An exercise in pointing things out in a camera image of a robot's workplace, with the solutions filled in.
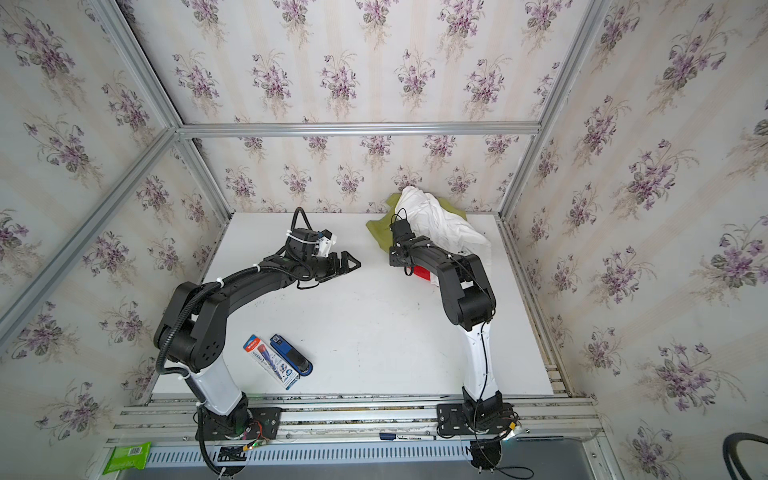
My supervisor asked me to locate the red cloth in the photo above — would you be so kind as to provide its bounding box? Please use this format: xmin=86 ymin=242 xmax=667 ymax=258
xmin=412 ymin=266 xmax=431 ymax=281

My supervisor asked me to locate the green wipes pack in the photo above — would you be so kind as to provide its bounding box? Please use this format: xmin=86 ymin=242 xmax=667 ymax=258
xmin=102 ymin=442 xmax=152 ymax=475

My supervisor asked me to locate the blue stapler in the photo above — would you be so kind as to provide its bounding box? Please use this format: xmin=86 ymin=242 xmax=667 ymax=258
xmin=270 ymin=334 xmax=313 ymax=377

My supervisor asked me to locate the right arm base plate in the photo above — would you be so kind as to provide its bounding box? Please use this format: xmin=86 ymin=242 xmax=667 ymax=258
xmin=436 ymin=402 xmax=520 ymax=439

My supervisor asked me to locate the white vented cable duct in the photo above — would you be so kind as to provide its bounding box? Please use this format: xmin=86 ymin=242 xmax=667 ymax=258
xmin=143 ymin=441 xmax=475 ymax=469

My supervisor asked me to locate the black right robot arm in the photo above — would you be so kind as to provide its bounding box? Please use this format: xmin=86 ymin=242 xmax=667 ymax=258
xmin=389 ymin=235 xmax=498 ymax=404

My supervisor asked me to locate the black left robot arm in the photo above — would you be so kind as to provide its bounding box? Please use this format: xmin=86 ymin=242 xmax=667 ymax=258
xmin=153 ymin=207 xmax=362 ymax=417

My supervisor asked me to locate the green cloth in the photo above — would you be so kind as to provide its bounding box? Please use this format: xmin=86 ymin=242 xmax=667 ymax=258
xmin=365 ymin=192 xmax=468 ymax=251

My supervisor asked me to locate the white cloth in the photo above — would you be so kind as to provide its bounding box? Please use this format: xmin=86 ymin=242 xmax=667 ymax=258
xmin=396 ymin=186 xmax=493 ymax=275

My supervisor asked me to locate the white marker package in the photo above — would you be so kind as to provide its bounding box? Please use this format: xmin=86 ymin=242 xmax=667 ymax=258
xmin=243 ymin=335 xmax=300 ymax=390

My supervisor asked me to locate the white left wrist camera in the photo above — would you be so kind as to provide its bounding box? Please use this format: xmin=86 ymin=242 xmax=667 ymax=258
xmin=286 ymin=228 xmax=336 ymax=261

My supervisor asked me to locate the black round chair edge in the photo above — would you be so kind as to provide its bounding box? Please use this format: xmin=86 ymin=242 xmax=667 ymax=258
xmin=721 ymin=432 xmax=767 ymax=480

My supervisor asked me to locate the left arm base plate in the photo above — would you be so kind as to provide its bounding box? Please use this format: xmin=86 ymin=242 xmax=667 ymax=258
xmin=195 ymin=407 xmax=283 ymax=442

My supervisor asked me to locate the blue pen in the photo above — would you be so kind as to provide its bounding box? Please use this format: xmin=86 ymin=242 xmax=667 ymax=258
xmin=379 ymin=432 xmax=435 ymax=441

